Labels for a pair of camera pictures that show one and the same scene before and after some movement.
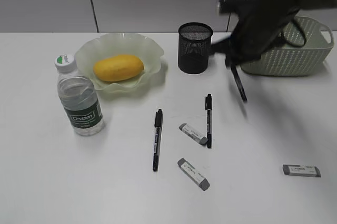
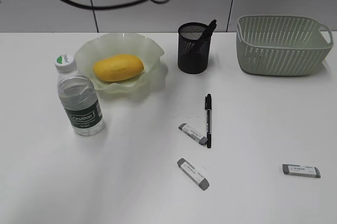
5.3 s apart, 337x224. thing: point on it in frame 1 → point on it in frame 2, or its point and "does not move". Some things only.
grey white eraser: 193,173 does not move
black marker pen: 208,107 does not move
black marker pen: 239,82 → 209,30
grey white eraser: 188,130 does not move
